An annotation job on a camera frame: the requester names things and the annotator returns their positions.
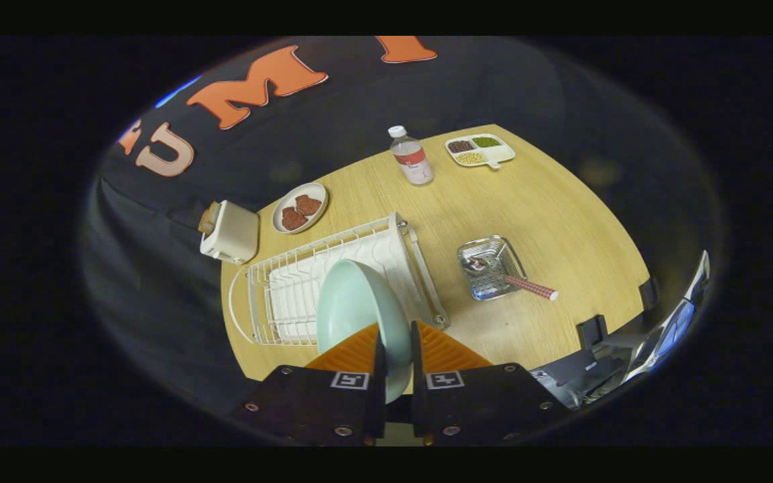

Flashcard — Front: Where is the spoon with red checked handle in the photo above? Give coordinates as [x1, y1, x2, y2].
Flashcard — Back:
[470, 258, 559, 301]

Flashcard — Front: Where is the light green plate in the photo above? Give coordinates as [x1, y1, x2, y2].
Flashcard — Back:
[316, 259, 414, 405]

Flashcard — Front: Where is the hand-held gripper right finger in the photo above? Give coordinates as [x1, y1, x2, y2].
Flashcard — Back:
[411, 321, 572, 447]

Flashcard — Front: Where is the silver and black equipment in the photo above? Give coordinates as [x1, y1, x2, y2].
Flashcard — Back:
[534, 250, 711, 410]

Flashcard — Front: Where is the clear bottle with red label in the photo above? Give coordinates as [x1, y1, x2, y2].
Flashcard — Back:
[388, 125, 434, 186]

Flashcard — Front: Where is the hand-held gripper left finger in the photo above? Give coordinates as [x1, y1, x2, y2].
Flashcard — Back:
[229, 322, 388, 447]

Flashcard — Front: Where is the small cream plate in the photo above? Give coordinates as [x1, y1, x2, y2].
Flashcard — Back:
[272, 182, 329, 235]

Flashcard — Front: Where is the white divided snack tray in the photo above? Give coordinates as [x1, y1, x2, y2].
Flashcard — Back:
[445, 133, 516, 170]

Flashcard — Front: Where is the white wire dish rack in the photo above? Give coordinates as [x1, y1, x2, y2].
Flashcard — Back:
[229, 213, 451, 346]

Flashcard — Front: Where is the white toaster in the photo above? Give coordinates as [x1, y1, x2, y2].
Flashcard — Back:
[199, 200, 260, 265]

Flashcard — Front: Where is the metal wire basket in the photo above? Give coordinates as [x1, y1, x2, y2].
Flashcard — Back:
[457, 235, 528, 301]

